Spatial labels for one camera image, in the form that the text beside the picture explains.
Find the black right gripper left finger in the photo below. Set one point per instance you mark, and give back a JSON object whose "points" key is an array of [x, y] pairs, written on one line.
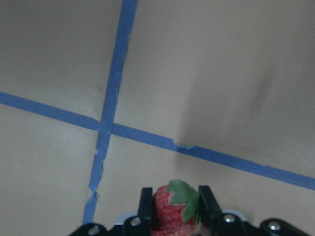
{"points": [[139, 224]]}

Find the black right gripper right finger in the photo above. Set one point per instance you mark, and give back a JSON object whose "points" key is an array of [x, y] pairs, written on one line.
{"points": [[216, 222]]}

